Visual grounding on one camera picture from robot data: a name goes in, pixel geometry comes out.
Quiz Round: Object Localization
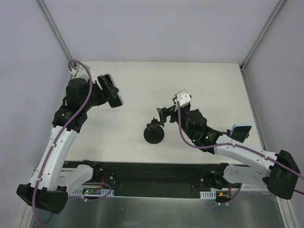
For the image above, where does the aluminium frame post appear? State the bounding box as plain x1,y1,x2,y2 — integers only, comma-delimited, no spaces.
239,0,287,72
36,0,73,63

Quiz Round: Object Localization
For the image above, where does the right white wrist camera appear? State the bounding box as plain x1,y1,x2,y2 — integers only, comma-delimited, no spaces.
172,90,192,107

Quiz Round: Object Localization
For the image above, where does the left aluminium frame post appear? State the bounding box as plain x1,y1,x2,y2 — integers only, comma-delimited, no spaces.
36,0,73,63

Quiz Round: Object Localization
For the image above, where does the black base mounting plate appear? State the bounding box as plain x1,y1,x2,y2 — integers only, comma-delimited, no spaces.
63,161,240,199

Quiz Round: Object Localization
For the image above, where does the white cable duct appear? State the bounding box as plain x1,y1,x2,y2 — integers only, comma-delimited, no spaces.
199,190,223,200
70,187,114,197

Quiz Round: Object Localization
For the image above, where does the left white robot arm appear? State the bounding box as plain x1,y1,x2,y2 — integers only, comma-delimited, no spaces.
17,74,123,214

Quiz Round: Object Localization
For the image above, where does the black phone stand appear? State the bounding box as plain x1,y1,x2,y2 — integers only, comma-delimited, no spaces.
143,118,164,144

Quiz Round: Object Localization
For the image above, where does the right aluminium frame post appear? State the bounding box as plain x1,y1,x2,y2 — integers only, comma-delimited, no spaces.
239,0,287,72

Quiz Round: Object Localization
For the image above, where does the right white cable duct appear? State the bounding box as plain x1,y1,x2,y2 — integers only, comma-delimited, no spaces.
199,190,223,200

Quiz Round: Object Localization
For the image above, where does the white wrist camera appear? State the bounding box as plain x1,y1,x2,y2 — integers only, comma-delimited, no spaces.
172,90,192,107
68,62,90,81

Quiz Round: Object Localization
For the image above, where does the left white cable duct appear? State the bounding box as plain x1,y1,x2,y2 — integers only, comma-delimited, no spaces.
70,187,114,197

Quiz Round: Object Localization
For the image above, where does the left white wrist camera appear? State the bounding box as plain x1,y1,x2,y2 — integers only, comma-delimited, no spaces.
68,62,90,81

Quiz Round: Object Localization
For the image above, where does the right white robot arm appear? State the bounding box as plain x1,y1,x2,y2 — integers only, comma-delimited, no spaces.
157,104,303,200

